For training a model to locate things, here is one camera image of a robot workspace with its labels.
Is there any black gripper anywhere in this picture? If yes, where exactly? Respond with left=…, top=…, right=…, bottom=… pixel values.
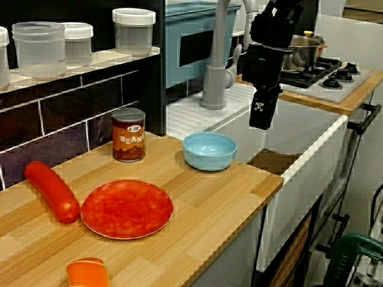
left=241, top=44, right=293, bottom=130

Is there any light blue bowl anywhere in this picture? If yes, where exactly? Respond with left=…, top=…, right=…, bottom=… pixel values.
left=182, top=132, right=238, bottom=172

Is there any white toy sink unit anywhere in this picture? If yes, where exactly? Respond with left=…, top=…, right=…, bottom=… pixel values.
left=166, top=82, right=349, bottom=273

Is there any grey toy faucet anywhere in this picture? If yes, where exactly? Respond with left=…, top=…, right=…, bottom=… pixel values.
left=199, top=0, right=259, bottom=110

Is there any stainless steel pot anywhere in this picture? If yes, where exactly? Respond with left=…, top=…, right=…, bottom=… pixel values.
left=281, top=30, right=327, bottom=72

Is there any grey toy stove top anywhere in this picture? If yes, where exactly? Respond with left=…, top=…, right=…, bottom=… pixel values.
left=279, top=56, right=372, bottom=104

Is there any brown beans can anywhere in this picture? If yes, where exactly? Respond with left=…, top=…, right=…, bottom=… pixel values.
left=111, top=108, right=146, bottom=163

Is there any brown wooden slat panel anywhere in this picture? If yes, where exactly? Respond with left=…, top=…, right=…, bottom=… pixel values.
left=269, top=209, right=314, bottom=287

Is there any clear jar with white lid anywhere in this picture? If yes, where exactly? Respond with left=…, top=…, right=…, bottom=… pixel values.
left=61, top=22, right=94, bottom=68
left=0, top=26, right=10, bottom=90
left=112, top=8, right=157, bottom=56

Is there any red round plate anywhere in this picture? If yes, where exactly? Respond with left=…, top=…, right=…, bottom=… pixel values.
left=80, top=179, right=174, bottom=240

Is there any green clamp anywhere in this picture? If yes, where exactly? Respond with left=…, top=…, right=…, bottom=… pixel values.
left=323, top=233, right=383, bottom=287

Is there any dark tiled backsplash shelf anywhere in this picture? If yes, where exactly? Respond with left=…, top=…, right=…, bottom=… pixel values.
left=0, top=47, right=164, bottom=192

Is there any red toy sausage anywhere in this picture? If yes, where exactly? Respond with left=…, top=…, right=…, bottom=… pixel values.
left=23, top=160, right=81, bottom=224

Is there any clear lidless plastic jar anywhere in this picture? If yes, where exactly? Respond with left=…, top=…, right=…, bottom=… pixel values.
left=11, top=22, right=67, bottom=78

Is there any black oven handle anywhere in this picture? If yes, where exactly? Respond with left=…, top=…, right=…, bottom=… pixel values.
left=346, top=103, right=383, bottom=135

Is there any wide black kitchen post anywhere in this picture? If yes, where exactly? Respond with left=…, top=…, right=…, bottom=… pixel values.
left=155, top=0, right=168, bottom=136

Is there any black cable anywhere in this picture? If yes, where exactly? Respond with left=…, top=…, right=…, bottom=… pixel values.
left=369, top=184, right=383, bottom=234

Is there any black cabinet handle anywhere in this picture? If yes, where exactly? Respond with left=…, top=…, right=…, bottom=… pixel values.
left=315, top=213, right=350, bottom=259

